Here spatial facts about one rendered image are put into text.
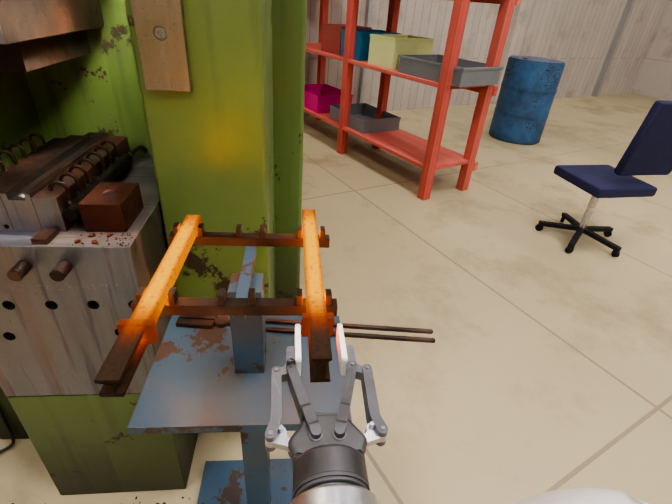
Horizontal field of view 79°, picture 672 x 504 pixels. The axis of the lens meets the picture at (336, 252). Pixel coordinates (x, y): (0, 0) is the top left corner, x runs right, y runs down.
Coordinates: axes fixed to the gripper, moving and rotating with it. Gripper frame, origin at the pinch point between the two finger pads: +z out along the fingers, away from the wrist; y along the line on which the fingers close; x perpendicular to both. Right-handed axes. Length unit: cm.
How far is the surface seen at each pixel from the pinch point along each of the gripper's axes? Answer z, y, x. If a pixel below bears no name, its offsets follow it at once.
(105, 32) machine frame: 88, -53, 28
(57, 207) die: 40, -51, 0
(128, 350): -1.6, -24.1, 1.6
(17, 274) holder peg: 30, -57, -9
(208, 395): 13.4, -19.4, -26.0
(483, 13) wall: 629, 276, 33
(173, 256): 20.7, -23.9, 1.2
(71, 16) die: 65, -51, 33
